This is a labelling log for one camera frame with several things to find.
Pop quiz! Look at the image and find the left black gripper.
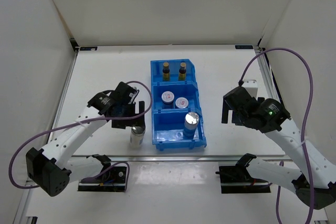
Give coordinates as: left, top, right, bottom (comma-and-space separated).
111, 101, 144, 129

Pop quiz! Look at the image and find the silver-lid white jar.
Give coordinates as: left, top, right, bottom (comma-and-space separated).
183, 112, 200, 138
130, 126, 145, 148

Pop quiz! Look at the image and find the red-label lid jar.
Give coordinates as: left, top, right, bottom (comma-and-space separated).
161, 91, 175, 109
175, 97, 189, 109

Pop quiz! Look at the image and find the brown bottle yellow label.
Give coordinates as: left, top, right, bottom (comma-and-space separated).
162, 62, 170, 81
178, 62, 186, 81

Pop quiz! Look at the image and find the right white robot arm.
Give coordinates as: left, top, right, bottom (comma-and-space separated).
222, 87, 335, 210

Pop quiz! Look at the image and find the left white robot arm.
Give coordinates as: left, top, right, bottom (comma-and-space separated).
26, 82, 145, 197

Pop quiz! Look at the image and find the blue three-compartment plastic bin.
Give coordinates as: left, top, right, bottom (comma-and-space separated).
150, 59, 207, 151

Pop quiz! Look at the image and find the right blue corner label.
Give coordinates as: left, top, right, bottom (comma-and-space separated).
235, 45, 254, 50

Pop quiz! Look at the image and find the blue corner label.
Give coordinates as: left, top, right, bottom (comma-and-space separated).
79, 47, 98, 51
235, 45, 254, 50

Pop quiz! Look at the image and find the left blue corner label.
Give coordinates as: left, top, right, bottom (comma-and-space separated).
79, 47, 98, 51

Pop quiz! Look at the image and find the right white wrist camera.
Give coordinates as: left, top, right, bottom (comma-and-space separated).
242, 79, 258, 99

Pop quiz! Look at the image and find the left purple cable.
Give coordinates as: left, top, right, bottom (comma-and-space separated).
8, 81, 153, 191

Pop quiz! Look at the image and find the purple cable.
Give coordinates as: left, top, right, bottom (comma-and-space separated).
237, 48, 314, 224
8, 81, 153, 191

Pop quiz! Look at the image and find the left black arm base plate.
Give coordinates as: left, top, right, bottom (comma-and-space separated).
77, 162, 130, 193

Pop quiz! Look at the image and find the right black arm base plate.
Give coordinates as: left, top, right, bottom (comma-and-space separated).
215, 166, 271, 194

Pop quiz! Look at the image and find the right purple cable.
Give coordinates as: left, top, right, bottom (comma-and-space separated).
237, 48, 314, 224

